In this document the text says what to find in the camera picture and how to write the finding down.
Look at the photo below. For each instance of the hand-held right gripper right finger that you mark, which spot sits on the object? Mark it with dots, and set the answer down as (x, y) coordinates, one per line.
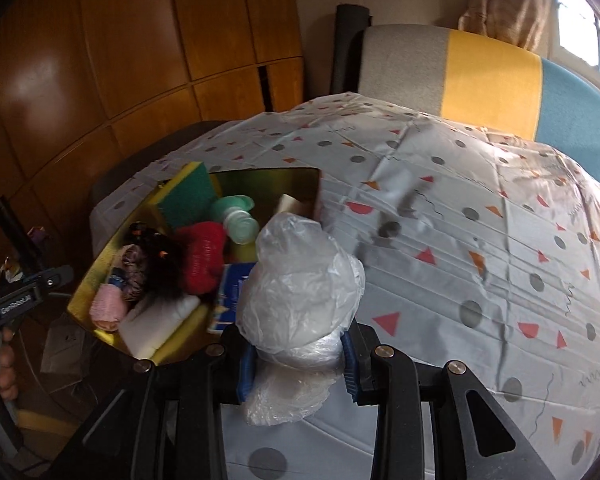
(352, 375)

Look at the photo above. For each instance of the beige patterned curtain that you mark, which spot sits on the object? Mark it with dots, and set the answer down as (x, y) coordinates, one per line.
(505, 0)

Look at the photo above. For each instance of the barred window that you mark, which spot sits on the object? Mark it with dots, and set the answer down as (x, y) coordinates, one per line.
(580, 25)

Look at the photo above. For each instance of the blue tissue pack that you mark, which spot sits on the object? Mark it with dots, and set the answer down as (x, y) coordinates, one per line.
(227, 295)

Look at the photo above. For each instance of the gold tin box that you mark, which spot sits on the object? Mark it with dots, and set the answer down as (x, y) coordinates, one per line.
(270, 185)

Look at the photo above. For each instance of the pink towel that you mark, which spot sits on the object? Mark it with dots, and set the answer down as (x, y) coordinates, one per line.
(107, 305)

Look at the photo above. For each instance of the wooden wardrobe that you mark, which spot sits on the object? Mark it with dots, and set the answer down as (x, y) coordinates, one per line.
(130, 35)

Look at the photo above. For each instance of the clear plastic bag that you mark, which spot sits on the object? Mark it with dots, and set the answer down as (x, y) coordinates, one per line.
(300, 290)

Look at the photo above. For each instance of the white foam bar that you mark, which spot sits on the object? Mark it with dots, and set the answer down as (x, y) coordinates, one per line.
(150, 322)

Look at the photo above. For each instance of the yellow green sponge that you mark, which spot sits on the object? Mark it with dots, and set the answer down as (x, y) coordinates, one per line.
(190, 195)

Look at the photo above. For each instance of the green clear bottle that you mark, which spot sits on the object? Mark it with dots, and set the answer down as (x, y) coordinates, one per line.
(242, 227)

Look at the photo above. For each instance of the black beaded hair wig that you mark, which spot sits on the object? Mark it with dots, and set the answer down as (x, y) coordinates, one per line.
(165, 280)

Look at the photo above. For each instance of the beige woven cloth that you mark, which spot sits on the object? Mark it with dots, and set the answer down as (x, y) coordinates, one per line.
(290, 205)

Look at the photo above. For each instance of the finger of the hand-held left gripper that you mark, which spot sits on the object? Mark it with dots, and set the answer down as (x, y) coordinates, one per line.
(55, 279)

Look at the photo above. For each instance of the grey yellow blue headboard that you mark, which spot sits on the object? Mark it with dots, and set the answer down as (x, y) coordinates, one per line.
(480, 75)

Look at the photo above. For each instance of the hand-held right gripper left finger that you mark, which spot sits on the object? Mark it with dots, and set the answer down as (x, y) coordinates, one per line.
(245, 380)

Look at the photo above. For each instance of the green silicone cup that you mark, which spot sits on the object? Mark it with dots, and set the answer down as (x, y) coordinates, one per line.
(232, 203)

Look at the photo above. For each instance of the black pole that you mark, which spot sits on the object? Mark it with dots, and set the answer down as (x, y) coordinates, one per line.
(17, 237)

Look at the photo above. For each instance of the red yarn ball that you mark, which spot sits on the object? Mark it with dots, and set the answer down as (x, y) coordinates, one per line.
(200, 255)

